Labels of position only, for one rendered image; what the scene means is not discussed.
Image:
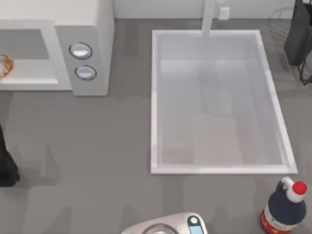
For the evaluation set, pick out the dark bottle with red cap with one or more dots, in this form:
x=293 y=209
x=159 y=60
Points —
x=285 y=209

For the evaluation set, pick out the pale microwave oven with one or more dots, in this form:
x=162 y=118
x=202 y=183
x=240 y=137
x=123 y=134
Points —
x=83 y=29

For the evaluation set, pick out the white wall socket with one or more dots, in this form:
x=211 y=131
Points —
x=224 y=13

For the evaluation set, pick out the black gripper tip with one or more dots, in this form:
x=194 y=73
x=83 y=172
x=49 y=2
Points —
x=6 y=165

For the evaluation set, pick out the silver kitchen scale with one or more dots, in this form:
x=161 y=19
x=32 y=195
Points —
x=168 y=223

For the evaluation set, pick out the white sink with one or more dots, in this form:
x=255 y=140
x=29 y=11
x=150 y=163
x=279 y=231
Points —
x=217 y=109

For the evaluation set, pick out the tall white tap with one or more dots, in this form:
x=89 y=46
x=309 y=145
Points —
x=208 y=17

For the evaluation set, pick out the large round microwave knob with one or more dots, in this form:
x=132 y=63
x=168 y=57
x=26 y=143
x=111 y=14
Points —
x=80 y=50

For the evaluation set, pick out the small round microwave knob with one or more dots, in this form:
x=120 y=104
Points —
x=85 y=72

